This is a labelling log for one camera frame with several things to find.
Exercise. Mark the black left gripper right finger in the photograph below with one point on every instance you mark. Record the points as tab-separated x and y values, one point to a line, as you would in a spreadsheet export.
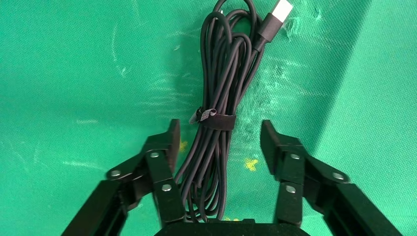
290	163

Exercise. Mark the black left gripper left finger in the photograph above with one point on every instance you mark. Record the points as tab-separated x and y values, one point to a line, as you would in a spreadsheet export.
163	163

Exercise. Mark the green table cloth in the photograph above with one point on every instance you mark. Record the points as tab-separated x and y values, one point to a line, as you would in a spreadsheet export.
65	81

